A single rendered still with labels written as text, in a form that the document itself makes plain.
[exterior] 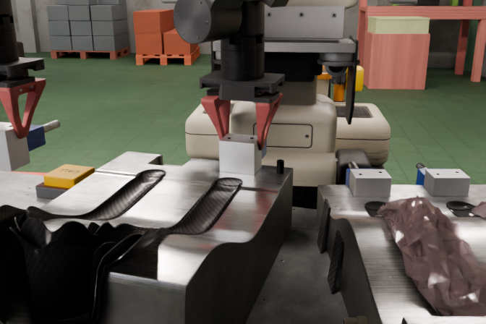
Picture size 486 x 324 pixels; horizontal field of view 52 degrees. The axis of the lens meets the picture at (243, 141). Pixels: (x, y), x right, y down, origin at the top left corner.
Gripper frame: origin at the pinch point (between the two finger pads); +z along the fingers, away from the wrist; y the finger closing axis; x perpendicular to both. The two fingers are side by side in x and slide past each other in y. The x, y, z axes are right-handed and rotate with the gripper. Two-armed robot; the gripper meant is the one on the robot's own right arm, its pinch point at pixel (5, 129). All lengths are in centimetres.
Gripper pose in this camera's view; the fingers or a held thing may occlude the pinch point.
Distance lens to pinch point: 72.2
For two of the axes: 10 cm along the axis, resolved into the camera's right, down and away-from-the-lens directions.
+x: 2.9, -2.9, 9.1
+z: 0.1, 9.5, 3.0
